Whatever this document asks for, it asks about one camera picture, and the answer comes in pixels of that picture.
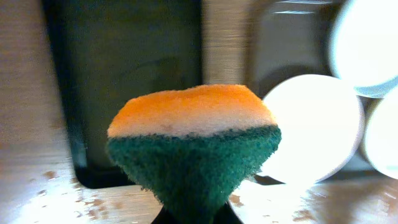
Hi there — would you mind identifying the large brown tray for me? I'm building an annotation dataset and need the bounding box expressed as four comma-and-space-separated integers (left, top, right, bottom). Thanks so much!
247, 1, 380, 185

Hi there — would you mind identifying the small black tray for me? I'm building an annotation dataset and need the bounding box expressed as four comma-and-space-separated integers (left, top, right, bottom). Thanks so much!
42, 0, 203, 189

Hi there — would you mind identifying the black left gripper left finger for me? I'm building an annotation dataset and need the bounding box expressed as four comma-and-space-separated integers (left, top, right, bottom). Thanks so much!
151, 207, 174, 224

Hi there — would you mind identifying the white plate with stain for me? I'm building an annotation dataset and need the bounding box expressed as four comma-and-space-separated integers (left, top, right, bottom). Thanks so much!
328, 0, 397, 98

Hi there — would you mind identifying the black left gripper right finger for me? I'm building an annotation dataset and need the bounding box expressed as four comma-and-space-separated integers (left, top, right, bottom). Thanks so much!
217, 202, 243, 224

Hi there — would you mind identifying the white plate right side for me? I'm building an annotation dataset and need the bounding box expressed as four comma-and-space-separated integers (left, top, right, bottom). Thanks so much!
363, 91, 397, 179

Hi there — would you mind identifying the pinkish white plate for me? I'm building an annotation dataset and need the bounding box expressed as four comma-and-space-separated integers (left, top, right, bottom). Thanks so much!
259, 75, 364, 184

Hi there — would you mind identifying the green and orange sponge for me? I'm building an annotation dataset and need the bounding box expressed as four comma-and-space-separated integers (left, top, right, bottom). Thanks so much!
106, 84, 282, 223

